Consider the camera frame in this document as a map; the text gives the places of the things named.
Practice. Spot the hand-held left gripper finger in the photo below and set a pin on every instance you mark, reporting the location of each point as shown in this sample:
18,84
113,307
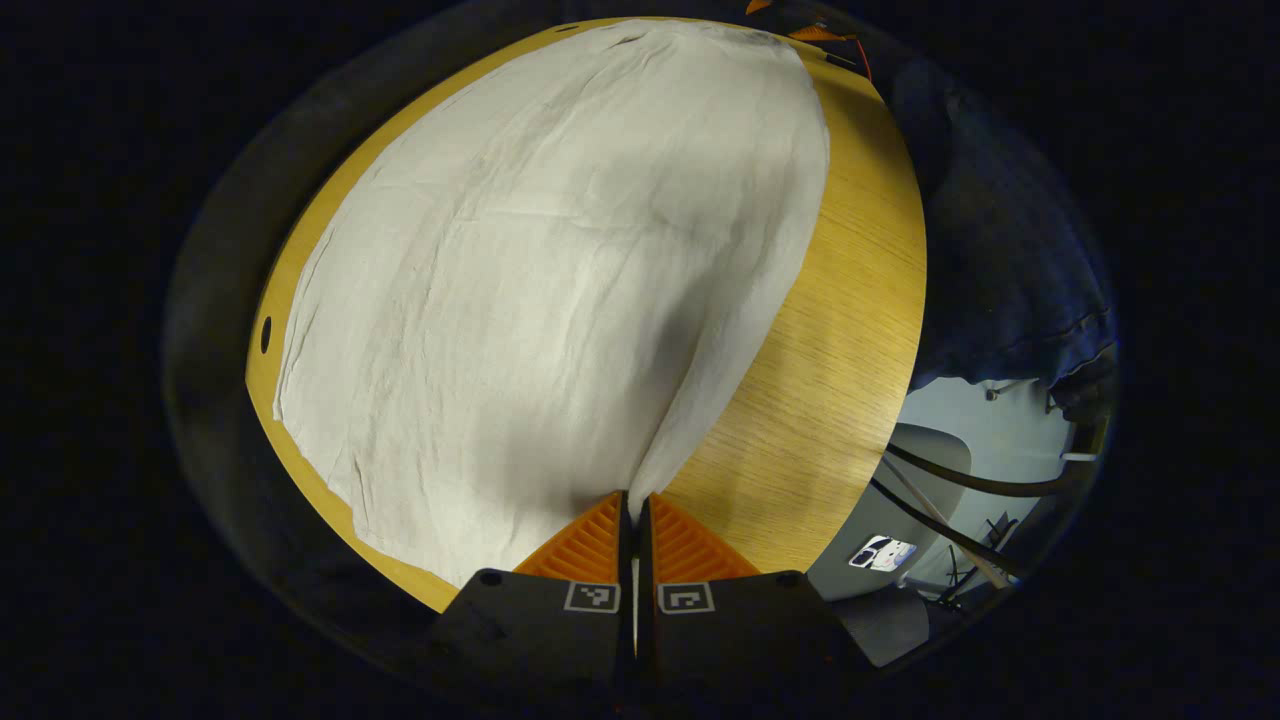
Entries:
625,560
645,560

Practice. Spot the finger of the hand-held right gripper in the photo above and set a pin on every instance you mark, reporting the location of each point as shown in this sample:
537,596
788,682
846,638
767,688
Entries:
758,5
820,34

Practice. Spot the white jeans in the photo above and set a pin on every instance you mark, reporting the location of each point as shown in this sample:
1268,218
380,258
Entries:
520,300

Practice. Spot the small white printed card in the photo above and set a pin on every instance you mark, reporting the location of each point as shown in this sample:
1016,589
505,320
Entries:
885,553

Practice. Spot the person's dark blue clothing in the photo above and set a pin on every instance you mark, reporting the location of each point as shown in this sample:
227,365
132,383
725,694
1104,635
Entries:
1000,250

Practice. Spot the round black table grommet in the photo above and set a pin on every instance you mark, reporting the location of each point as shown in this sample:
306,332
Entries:
265,335

